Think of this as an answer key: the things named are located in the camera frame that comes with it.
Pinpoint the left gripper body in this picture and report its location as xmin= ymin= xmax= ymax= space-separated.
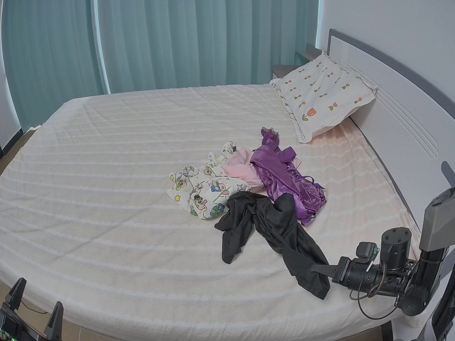
xmin=0 ymin=307 xmax=47 ymax=341

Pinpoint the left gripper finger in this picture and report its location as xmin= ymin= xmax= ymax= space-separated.
xmin=44 ymin=301 xmax=64 ymax=341
xmin=4 ymin=277 xmax=27 ymax=312

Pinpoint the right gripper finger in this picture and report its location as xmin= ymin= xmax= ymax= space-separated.
xmin=312 ymin=264 xmax=339 ymax=276

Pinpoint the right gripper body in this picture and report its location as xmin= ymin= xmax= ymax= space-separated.
xmin=332 ymin=256 xmax=374 ymax=293

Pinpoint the black T-shirt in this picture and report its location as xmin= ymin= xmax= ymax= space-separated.
xmin=214 ymin=191 xmax=331 ymax=300

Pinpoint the bed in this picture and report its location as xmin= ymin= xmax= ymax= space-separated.
xmin=0 ymin=29 xmax=455 ymax=335

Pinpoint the purple garment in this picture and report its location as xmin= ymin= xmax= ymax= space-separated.
xmin=250 ymin=126 xmax=327 ymax=227

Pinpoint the pink garment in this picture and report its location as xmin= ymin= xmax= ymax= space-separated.
xmin=222 ymin=147 xmax=265 ymax=194

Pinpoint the white printed garment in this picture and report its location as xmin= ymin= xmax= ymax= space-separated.
xmin=167 ymin=140 xmax=251 ymax=221

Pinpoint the white printed pillow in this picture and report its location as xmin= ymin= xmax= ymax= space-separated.
xmin=269 ymin=51 xmax=379 ymax=144

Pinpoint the grey bedside table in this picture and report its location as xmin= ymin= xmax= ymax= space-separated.
xmin=272 ymin=43 xmax=326 ymax=81

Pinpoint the blue-green curtain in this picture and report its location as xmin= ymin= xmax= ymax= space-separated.
xmin=0 ymin=0 xmax=98 ymax=130
xmin=94 ymin=0 xmax=321 ymax=94

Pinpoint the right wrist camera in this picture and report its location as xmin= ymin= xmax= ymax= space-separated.
xmin=355 ymin=242 xmax=382 ymax=264

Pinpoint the black cable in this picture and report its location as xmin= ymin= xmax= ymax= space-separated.
xmin=349 ymin=286 xmax=404 ymax=321

